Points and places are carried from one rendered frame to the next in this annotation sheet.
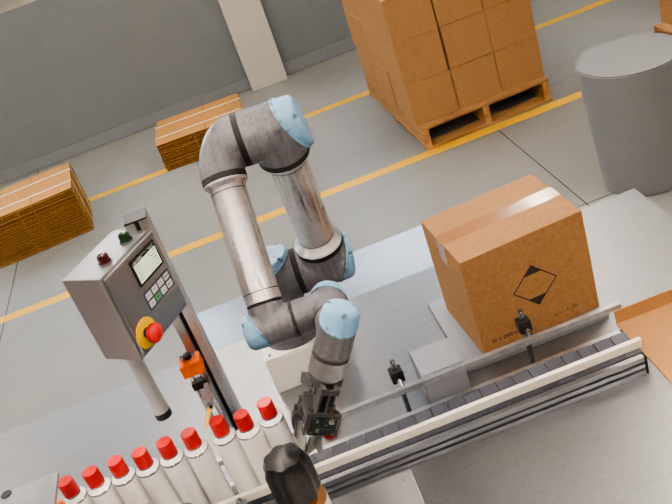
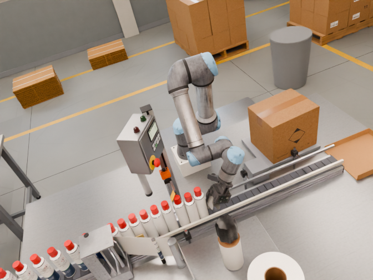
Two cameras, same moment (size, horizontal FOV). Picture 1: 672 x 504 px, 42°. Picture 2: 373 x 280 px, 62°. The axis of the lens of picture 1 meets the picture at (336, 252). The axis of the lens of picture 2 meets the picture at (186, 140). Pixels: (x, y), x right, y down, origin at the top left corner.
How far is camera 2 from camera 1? 57 cm
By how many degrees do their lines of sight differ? 12
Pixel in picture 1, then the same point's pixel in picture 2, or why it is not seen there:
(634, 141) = (290, 69)
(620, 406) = (335, 187)
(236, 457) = (183, 212)
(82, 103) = (54, 39)
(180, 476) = (159, 221)
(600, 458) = (332, 210)
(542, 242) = (303, 119)
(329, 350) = (231, 169)
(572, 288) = (309, 136)
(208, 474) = (171, 219)
